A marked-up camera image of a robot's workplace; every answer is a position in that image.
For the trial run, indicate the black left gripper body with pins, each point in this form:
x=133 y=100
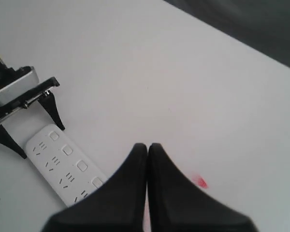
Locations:
x=20 y=88

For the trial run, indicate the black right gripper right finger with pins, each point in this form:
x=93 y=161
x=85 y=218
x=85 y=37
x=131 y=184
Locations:
x=177 y=205

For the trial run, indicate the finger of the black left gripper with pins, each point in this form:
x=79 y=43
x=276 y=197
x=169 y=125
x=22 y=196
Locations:
x=7 y=141
x=48 y=102

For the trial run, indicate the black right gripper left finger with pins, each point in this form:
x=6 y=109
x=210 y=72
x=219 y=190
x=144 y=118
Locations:
x=117 y=206

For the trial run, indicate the white five-outlet power strip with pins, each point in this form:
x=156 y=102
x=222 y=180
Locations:
x=70 y=173

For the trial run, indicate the grey backdrop cloth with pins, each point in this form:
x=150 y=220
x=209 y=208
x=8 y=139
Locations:
x=263 y=25

